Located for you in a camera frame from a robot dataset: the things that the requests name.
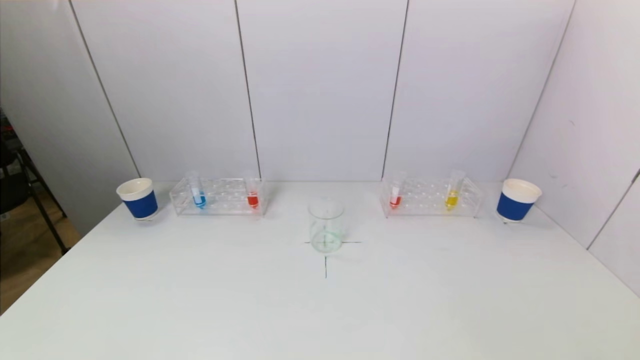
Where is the clear acrylic test tube rack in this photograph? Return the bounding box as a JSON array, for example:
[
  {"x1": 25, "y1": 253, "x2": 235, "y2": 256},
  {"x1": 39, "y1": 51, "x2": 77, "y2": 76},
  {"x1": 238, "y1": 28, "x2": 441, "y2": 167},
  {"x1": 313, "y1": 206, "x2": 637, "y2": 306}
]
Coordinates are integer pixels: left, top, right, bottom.
[
  {"x1": 169, "y1": 177, "x2": 267, "y2": 217},
  {"x1": 380, "y1": 176, "x2": 484, "y2": 219}
]

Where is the black chair frame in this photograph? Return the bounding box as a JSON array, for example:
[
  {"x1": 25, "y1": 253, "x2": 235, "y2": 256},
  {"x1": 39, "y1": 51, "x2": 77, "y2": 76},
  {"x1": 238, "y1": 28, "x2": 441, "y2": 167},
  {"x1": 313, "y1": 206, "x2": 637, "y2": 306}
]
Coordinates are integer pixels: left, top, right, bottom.
[{"x1": 0, "y1": 107, "x2": 70, "y2": 256}]

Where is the blue pigment test tube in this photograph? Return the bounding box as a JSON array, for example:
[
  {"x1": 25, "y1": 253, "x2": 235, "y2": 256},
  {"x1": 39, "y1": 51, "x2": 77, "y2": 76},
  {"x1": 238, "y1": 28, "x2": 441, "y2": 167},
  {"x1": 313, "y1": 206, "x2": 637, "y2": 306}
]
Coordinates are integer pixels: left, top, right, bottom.
[{"x1": 186, "y1": 170, "x2": 207, "y2": 210}]

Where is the red pigment test tube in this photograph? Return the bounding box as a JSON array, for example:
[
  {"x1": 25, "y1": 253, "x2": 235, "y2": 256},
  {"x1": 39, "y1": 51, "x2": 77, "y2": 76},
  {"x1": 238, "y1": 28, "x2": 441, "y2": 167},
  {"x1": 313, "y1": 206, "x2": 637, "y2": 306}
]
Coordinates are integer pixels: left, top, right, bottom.
[{"x1": 243, "y1": 171, "x2": 261, "y2": 210}]

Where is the yellow pigment test tube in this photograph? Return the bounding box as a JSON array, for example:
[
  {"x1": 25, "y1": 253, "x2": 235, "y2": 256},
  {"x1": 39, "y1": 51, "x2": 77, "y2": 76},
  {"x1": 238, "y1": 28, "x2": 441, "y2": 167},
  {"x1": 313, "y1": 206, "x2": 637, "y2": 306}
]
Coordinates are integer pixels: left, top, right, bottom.
[{"x1": 445, "y1": 169, "x2": 467, "y2": 211}]

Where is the clear glass beaker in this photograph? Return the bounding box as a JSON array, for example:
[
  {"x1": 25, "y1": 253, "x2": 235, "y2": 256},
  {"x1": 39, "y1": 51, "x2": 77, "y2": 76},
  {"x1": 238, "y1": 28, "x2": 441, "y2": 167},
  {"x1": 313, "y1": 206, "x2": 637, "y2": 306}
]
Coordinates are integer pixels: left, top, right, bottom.
[{"x1": 307, "y1": 197, "x2": 346, "y2": 254}]

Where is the red pigment tube white label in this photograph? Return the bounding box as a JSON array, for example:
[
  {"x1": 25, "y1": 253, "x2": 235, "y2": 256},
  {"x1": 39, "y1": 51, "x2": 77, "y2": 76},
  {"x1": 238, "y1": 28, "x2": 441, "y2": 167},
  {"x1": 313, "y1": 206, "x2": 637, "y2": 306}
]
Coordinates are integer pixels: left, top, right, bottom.
[{"x1": 389, "y1": 170, "x2": 407, "y2": 210}]

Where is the blue white paper cup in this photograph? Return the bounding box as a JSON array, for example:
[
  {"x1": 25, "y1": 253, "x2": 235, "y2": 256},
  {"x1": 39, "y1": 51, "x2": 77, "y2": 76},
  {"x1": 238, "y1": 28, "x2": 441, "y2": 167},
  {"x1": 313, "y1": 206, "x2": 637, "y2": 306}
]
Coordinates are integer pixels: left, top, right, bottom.
[
  {"x1": 496, "y1": 178, "x2": 543, "y2": 224},
  {"x1": 116, "y1": 178, "x2": 160, "y2": 222}
]

